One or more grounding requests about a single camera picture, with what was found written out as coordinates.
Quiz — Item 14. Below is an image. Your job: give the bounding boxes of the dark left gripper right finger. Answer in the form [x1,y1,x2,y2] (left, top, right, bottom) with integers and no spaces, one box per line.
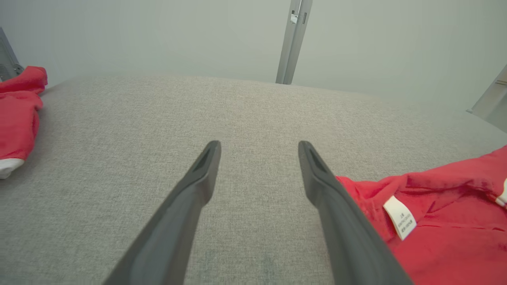
[298,141,414,285]

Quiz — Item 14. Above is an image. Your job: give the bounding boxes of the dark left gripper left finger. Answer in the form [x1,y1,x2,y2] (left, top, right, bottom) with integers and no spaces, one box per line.
[102,141,221,285]

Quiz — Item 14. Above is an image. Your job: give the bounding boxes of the red jersey with white sleeves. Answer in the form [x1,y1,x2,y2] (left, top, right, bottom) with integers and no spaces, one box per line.
[336,146,507,285]

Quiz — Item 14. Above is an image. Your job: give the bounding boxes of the red shorts with white trim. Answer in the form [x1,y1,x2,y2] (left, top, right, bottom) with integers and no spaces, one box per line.
[0,66,48,179]

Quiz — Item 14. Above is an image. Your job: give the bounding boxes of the grey double wall post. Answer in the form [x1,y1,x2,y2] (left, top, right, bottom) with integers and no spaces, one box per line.
[275,0,313,85]

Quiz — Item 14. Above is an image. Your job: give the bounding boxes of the grey metal wall post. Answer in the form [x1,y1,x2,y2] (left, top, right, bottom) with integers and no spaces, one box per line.
[467,65,507,133]
[0,27,24,82]

